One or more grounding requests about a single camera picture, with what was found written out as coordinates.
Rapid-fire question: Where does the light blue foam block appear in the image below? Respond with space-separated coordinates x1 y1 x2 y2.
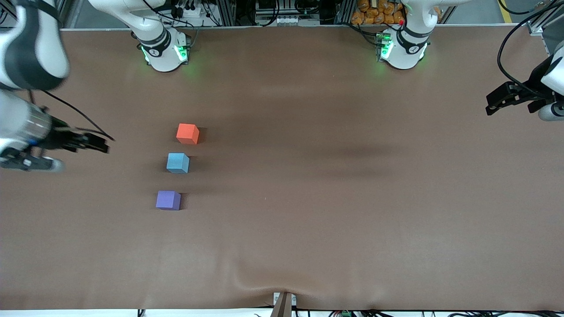
166 153 190 174

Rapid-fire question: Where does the purple foam block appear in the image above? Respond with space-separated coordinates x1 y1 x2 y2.
156 190 182 210

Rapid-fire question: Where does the orange foam block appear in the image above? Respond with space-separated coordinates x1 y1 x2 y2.
176 123 200 145

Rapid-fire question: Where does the bag of orange items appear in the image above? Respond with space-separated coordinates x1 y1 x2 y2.
351 0 406 25

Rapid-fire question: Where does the power strip with black plugs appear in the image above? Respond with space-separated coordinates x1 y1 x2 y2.
170 0 208 19

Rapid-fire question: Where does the brown table cloth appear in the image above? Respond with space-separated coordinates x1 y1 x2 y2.
0 24 564 311

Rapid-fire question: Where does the white power strip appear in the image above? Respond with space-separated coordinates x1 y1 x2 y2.
257 15 321 26

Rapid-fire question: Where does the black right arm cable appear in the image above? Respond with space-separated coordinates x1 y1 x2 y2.
29 88 116 142

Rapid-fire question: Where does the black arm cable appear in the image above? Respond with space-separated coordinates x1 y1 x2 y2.
497 0 564 100
29 88 116 142

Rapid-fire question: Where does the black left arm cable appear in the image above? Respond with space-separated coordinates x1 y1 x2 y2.
497 0 564 100

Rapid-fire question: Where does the aluminium frame profile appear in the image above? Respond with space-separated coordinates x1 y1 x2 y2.
527 0 564 36
57 0 84 29

